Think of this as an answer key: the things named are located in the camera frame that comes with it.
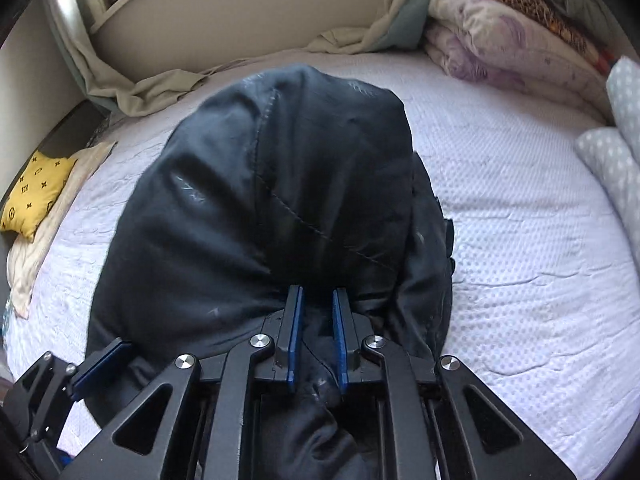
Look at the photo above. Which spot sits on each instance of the beige green-lined curtain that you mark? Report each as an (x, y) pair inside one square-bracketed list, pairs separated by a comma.
[(380, 25), (135, 90)]

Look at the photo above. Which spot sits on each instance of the white textured bedsheet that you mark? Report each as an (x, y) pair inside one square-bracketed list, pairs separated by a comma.
[(500, 220)]

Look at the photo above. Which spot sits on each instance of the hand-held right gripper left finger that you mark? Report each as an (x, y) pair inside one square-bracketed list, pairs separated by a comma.
[(294, 340)]

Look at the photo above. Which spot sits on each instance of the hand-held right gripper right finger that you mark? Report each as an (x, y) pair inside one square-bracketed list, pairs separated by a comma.
[(341, 340)]

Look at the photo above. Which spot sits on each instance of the black bomber jacket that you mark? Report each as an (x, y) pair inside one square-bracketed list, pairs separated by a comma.
[(250, 185)]

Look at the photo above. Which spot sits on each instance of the yellow patterned pillow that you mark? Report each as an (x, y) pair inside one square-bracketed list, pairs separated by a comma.
[(35, 190)]

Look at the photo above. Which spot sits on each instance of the orange patterned blanket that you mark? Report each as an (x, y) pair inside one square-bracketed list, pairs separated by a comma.
[(540, 5)]

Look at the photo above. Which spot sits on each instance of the grey dotted pillow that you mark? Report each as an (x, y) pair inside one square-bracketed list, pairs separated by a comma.
[(610, 165), (627, 100)]

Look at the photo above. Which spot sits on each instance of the beige towel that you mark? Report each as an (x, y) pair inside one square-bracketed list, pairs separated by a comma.
[(45, 245)]

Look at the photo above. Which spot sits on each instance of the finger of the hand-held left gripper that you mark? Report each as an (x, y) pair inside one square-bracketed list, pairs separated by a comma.
[(100, 367)]

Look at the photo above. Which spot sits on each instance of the dark bedside cabinet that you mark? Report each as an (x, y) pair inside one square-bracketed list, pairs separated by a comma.
[(75, 127)]

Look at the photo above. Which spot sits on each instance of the purple floral quilt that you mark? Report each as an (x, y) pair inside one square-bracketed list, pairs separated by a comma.
[(500, 35)]

